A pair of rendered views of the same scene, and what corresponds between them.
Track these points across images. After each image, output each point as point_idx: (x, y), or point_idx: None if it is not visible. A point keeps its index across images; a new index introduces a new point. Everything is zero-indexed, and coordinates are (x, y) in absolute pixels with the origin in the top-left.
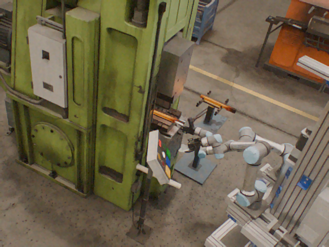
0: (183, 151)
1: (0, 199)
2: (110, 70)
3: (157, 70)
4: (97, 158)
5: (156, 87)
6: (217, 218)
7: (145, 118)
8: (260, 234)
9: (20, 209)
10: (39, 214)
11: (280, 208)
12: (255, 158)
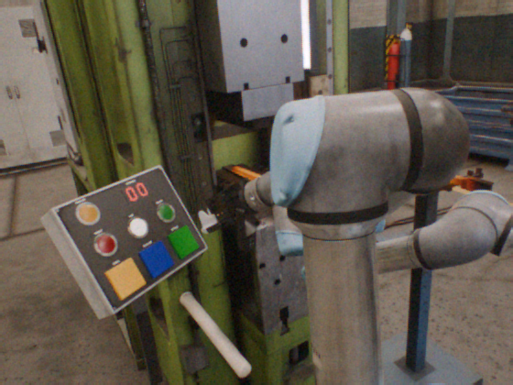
0: (205, 228)
1: (28, 334)
2: (111, 45)
3: (179, 13)
4: None
5: (195, 71)
6: None
7: (163, 150)
8: None
9: (34, 357)
10: (47, 375)
11: None
12: (285, 147)
